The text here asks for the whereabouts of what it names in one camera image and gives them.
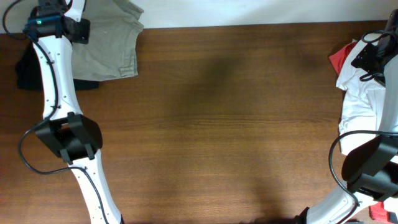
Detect khaki shorts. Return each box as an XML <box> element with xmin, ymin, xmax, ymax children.
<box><xmin>72</xmin><ymin>0</ymin><xmax>144</xmax><ymax>82</ymax></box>

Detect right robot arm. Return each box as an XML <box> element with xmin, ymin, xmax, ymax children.
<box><xmin>292</xmin><ymin>30</ymin><xmax>397</xmax><ymax>223</ymax></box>

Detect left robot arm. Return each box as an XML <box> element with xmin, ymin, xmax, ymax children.
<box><xmin>24</xmin><ymin>1</ymin><xmax>124</xmax><ymax>223</ymax></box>

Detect white shirt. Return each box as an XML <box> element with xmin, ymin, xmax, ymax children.
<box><xmin>335</xmin><ymin>33</ymin><xmax>398</xmax><ymax>214</ymax></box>

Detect folded black garment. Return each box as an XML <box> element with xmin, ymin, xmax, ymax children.
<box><xmin>15</xmin><ymin>43</ymin><xmax>100</xmax><ymax>91</ymax></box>

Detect red garment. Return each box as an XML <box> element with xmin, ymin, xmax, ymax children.
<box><xmin>329</xmin><ymin>41</ymin><xmax>397</xmax><ymax>223</ymax></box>

